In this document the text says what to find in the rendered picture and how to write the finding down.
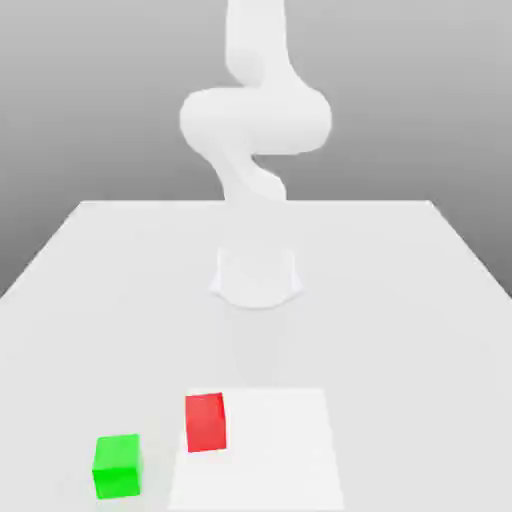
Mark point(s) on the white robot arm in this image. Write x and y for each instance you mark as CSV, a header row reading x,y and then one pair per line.
x,y
256,120

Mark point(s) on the small red cube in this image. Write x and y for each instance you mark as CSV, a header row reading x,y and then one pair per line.
x,y
205,423

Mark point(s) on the small green cube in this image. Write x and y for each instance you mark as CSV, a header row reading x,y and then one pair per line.
x,y
117,467

